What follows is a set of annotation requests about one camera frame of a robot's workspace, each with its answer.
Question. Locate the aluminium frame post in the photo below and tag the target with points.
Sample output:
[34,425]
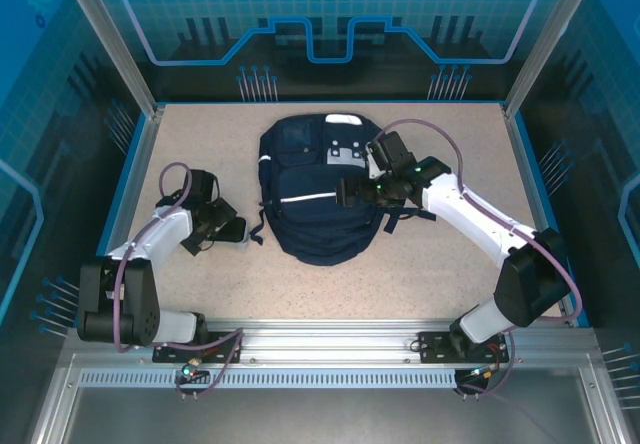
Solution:
[550,39]
[107,39]

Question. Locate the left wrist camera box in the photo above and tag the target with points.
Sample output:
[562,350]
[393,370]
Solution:
[202,184]

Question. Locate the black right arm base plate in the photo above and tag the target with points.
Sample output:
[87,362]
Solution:
[435,346]

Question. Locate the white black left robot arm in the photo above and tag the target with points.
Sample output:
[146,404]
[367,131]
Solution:
[165,224]

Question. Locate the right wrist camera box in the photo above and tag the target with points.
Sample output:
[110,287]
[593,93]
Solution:
[392,148]

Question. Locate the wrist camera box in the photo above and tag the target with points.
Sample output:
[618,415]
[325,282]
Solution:
[202,184]
[392,148]

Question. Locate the aluminium mounting rail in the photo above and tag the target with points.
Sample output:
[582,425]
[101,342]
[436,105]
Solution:
[325,336]

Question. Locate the navy blue backpack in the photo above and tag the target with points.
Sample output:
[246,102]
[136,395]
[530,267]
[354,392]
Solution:
[310,204]

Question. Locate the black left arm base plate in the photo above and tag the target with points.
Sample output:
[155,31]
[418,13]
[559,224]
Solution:
[220,346]

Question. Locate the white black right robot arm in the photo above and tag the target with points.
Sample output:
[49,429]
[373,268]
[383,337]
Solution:
[475,224]

